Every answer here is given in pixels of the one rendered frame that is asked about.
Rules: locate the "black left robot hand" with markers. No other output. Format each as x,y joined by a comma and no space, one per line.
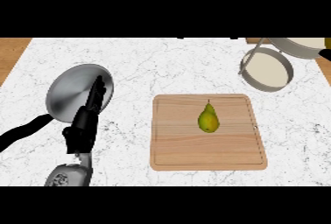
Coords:
84,125

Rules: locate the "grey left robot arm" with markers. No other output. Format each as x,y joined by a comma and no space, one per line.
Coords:
68,175

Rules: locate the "wooden cutting board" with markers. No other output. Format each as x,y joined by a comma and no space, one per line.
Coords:
207,145

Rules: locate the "yellow-green pear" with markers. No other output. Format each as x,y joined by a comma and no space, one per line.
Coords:
208,119

